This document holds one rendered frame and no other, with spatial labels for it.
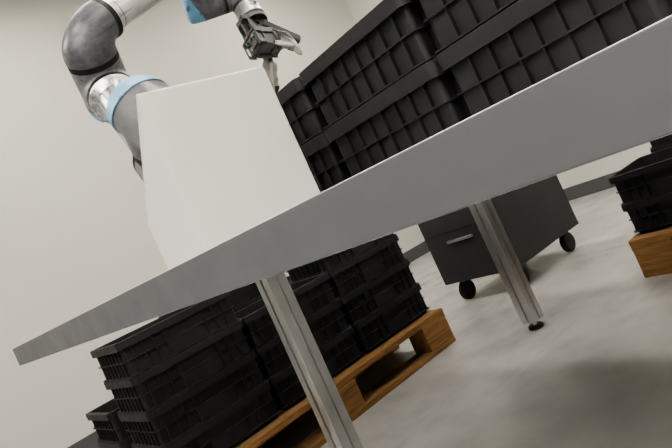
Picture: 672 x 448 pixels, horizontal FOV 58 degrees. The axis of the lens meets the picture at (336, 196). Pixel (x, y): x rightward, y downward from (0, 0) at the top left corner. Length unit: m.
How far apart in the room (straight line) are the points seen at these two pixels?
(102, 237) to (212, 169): 3.22
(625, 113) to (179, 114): 0.71
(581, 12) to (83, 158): 3.71
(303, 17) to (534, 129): 5.30
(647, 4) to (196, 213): 0.59
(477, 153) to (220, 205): 0.61
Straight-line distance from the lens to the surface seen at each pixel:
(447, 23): 0.86
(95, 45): 1.45
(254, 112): 0.95
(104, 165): 4.22
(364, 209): 0.36
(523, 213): 2.98
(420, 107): 0.92
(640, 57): 0.26
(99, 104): 1.45
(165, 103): 0.89
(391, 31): 0.93
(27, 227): 4.01
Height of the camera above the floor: 0.69
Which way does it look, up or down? 1 degrees up
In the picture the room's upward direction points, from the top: 24 degrees counter-clockwise
